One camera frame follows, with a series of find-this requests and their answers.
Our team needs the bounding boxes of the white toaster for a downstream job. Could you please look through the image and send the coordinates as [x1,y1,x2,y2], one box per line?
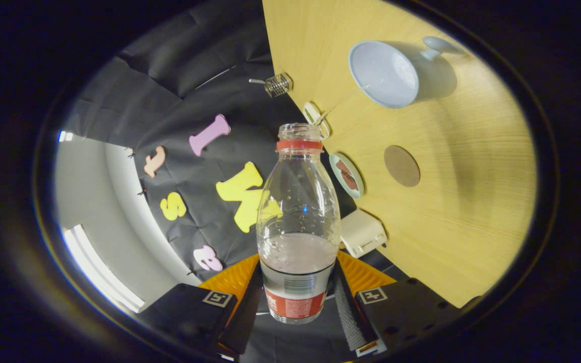
[340,209,388,259]

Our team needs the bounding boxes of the wooden table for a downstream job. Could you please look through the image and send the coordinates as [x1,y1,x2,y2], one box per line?
[262,0,537,309]

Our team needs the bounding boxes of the large ceiling light panel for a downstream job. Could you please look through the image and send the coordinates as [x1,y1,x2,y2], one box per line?
[63,224,146,314]

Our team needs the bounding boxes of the metal wire holder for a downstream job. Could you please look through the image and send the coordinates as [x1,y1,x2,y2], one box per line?
[264,73,293,98]

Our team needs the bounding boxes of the white cup with handle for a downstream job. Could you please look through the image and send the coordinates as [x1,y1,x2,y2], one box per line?
[348,36,465,109]

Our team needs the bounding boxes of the brown round coaster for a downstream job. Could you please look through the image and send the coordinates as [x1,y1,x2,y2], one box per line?
[384,145,421,188]

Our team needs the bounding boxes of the white divided dish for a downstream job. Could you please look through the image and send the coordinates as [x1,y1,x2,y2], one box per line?
[303,101,331,140]

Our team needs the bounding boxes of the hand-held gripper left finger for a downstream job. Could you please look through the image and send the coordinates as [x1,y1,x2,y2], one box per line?
[139,253,263,359]

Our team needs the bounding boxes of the clear plastic juice bottle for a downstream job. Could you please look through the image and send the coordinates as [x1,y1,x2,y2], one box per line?
[256,123,342,325]

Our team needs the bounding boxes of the pale green plate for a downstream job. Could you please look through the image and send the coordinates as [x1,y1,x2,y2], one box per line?
[329,153,365,199]

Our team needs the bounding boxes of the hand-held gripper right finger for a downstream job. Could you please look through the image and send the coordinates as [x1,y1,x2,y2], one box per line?
[333,251,480,358]

